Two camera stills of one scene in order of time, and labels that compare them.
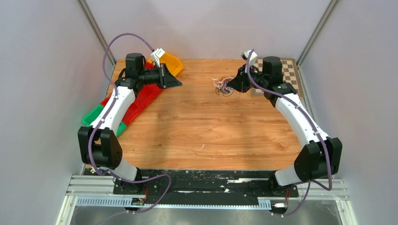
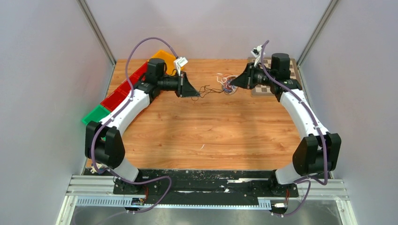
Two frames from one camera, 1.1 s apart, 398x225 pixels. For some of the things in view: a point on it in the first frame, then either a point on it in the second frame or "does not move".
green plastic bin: [89, 118] does not move
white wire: [220, 84] → [224, 79]
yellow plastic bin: [173, 64] does not move
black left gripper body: [159, 76] → [180, 84]
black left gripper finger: [171, 81] → [188, 90]
